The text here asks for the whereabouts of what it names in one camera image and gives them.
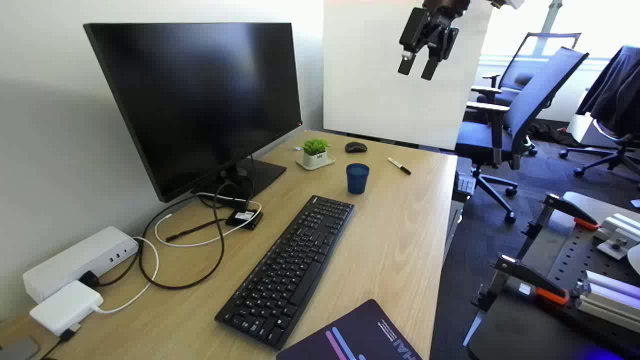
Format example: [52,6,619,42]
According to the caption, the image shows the white marker with black cap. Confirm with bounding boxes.
[386,156,414,178]

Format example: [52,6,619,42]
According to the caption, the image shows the black computer monitor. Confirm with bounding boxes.
[82,20,304,207]

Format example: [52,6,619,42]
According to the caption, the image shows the dark blue cup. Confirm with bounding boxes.
[344,163,373,197]

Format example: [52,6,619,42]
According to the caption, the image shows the black clamp with orange handle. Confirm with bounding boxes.
[468,253,575,317]
[518,193,603,260]

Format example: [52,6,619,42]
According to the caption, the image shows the office chair with dark jacket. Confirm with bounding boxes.
[558,44,640,180]

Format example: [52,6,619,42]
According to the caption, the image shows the black cable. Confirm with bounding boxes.
[99,191,232,293]

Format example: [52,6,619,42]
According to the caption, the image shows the white cable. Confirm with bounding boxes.
[152,200,267,250]
[93,234,165,318]

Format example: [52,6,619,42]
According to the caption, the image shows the blue mesh office chair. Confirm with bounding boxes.
[471,31,584,109]

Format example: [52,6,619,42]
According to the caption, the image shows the black mounting board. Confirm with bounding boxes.
[465,222,640,360]

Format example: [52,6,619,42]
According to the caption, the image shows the white power adapter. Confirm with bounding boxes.
[29,278,106,339]

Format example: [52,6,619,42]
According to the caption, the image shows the dark notebook with coloured stripes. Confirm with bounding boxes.
[274,299,424,360]

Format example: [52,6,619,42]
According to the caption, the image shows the white power strip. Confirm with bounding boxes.
[21,224,141,307]

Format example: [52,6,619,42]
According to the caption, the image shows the small black hub with label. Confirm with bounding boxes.
[225,207,264,233]

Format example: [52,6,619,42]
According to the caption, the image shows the grey trackpad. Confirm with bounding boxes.
[0,336,43,360]

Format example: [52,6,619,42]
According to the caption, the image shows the black computer keyboard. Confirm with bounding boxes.
[215,195,357,352]

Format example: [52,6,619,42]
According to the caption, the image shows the small green plant white pot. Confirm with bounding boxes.
[297,137,337,172]

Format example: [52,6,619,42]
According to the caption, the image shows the white partition board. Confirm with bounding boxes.
[323,0,495,152]

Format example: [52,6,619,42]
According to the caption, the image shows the aluminium extrusion profile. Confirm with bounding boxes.
[575,268,640,336]
[594,211,640,262]

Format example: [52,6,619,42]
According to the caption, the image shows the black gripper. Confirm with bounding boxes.
[397,0,472,82]

